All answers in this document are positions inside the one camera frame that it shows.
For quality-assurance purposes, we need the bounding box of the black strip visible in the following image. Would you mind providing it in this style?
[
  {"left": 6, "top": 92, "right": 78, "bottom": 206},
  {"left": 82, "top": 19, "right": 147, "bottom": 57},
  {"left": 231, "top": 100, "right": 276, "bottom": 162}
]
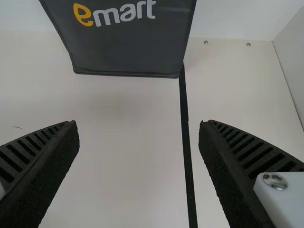
[{"left": 178, "top": 63, "right": 199, "bottom": 228}]

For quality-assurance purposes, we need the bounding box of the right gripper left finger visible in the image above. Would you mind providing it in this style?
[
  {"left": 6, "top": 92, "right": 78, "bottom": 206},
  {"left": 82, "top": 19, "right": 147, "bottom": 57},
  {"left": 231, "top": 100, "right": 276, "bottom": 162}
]
[{"left": 0, "top": 120, "right": 81, "bottom": 228}]

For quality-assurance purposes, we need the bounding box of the dark grey bag with straps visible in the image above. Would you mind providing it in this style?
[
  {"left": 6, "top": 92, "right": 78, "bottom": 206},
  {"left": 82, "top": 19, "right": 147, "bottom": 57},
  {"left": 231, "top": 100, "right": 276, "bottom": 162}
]
[{"left": 38, "top": 0, "right": 197, "bottom": 80}]

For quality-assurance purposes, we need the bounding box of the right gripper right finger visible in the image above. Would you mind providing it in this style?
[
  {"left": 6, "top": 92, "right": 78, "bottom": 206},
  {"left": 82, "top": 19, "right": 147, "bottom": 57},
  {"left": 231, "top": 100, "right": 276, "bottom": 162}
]
[{"left": 198, "top": 119, "right": 304, "bottom": 228}]

